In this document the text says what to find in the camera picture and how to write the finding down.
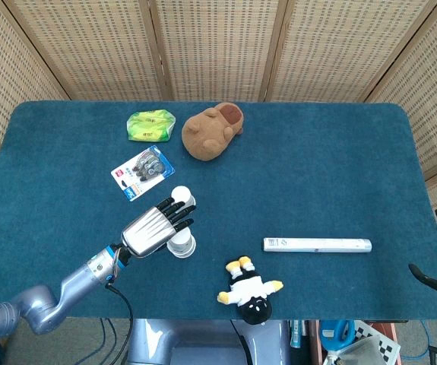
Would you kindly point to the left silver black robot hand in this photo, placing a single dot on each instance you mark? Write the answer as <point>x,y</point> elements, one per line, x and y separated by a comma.
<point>147,232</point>

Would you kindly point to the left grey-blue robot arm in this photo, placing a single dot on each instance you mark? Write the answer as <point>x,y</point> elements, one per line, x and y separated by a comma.
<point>85,273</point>

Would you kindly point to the correction tape blister pack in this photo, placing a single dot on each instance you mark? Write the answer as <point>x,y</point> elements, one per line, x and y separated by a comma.
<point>142,172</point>

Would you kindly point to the black white checkerboard card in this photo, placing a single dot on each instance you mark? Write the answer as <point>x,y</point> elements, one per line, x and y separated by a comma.
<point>387,344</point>

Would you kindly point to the green tissue pack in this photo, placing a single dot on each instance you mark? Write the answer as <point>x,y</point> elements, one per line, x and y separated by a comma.
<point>150,124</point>

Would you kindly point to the brown capybara plush toy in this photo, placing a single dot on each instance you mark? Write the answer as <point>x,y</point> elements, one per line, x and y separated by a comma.
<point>208,133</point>

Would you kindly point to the penguin plush toy white shirt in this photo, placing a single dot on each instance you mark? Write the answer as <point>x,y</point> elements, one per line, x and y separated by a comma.
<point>248,291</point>

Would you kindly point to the grey-blue robot torso base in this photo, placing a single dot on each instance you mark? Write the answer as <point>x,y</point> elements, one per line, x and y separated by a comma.
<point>203,342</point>

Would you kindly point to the blue plastic tool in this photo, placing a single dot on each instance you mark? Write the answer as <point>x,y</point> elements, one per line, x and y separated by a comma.
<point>336,334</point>

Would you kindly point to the white long box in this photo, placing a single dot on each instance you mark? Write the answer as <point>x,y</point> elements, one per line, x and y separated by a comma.
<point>317,245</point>

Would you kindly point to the blue felt table cover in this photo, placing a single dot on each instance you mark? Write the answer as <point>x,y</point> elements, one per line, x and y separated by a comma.
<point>317,182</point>

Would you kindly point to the woven bamboo folding screen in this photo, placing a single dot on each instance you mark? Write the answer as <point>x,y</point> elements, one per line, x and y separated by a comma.
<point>218,45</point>

